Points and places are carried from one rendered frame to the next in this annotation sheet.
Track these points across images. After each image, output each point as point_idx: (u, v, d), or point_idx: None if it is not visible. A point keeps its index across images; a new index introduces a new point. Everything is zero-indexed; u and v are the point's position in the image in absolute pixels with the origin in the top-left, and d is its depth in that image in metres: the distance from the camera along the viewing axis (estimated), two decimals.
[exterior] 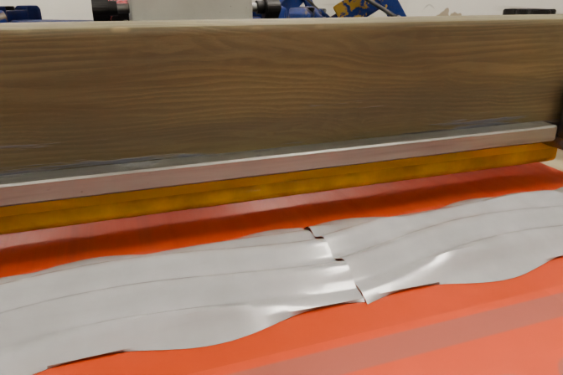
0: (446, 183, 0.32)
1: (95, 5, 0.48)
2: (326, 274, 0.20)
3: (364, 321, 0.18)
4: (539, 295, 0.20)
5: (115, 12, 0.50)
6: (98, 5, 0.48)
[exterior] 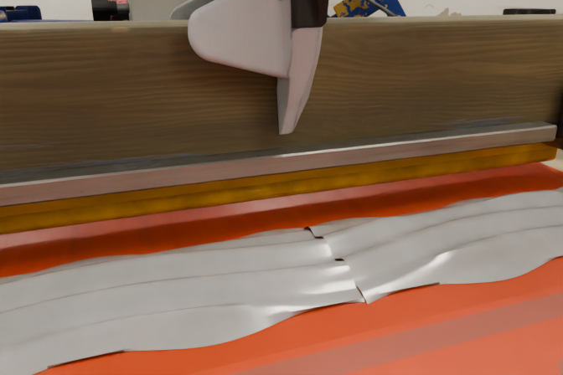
0: (446, 183, 0.32)
1: (95, 5, 0.48)
2: (326, 274, 0.20)
3: (364, 321, 0.18)
4: (539, 295, 0.20)
5: (115, 12, 0.50)
6: (98, 5, 0.48)
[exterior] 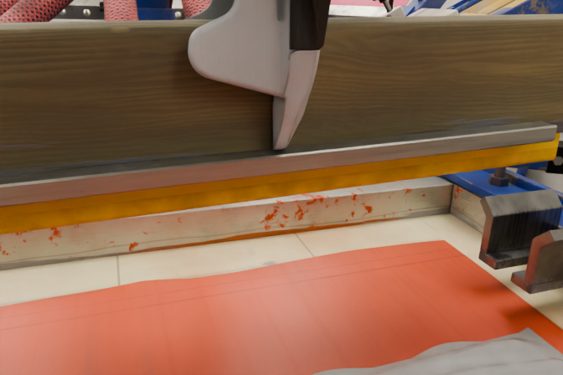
0: (423, 320, 0.35)
1: None
2: None
3: None
4: None
5: None
6: None
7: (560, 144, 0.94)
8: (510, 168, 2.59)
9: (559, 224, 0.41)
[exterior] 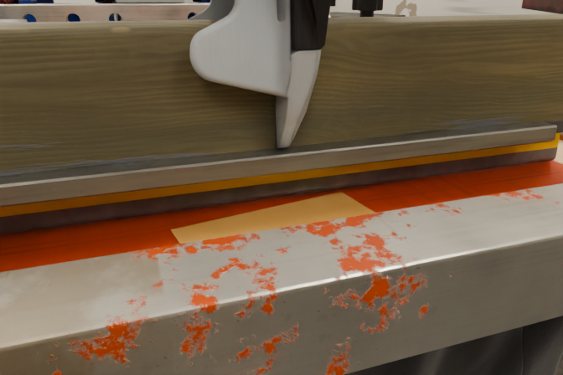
0: None
1: None
2: None
3: None
4: None
5: None
6: None
7: None
8: None
9: None
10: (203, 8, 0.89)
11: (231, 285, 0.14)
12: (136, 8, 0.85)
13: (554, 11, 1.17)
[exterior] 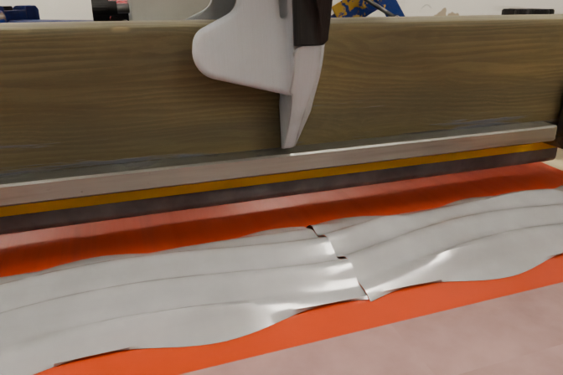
0: (446, 182, 0.32)
1: (95, 5, 0.48)
2: (329, 272, 0.21)
3: (367, 319, 0.19)
4: None
5: (115, 12, 0.50)
6: (98, 5, 0.48)
7: None
8: None
9: None
10: None
11: None
12: None
13: None
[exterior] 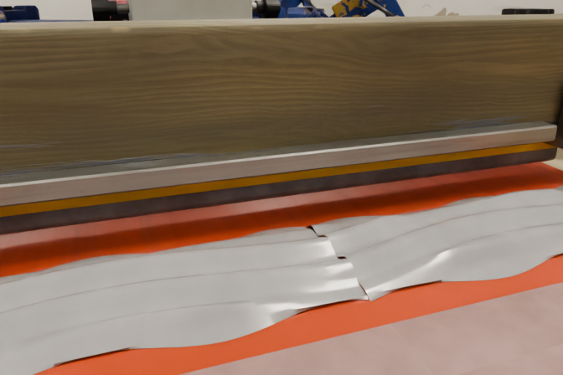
0: (446, 182, 0.32)
1: (95, 5, 0.48)
2: (329, 272, 0.21)
3: (367, 319, 0.19)
4: None
5: (115, 12, 0.50)
6: (98, 5, 0.48)
7: None
8: None
9: None
10: None
11: None
12: None
13: None
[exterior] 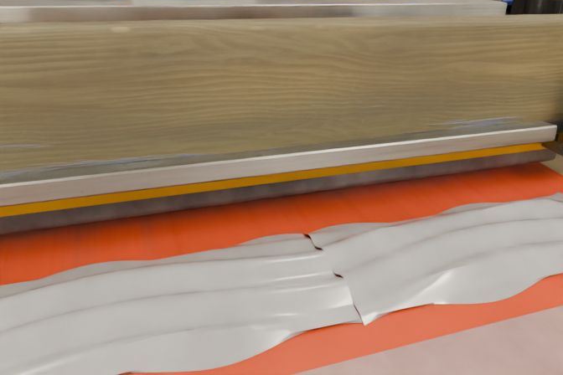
0: (444, 184, 0.32)
1: None
2: (325, 293, 0.21)
3: (360, 345, 0.19)
4: None
5: None
6: None
7: None
8: None
9: None
10: (295, 12, 0.47)
11: None
12: (172, 13, 0.44)
13: None
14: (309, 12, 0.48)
